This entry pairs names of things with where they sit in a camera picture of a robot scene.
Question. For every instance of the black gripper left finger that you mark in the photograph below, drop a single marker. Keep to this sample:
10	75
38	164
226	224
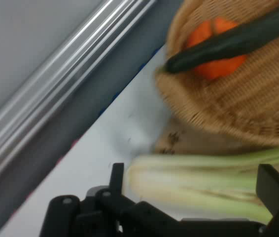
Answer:
116	177

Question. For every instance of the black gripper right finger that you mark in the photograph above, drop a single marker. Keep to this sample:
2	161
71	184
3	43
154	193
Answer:
277	195

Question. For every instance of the horizontal aluminium frame rail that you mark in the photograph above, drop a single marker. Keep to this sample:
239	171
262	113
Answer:
55	74

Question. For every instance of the red orange tomato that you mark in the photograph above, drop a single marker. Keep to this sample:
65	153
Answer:
218	67

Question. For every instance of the long dark green cucumber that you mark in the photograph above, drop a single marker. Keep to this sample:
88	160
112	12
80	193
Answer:
228	43

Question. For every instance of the pale green celery bunch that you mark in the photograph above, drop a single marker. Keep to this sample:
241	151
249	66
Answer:
191	177

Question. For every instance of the oval woven wicker basket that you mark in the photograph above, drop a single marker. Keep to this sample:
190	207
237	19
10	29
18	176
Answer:
240	103

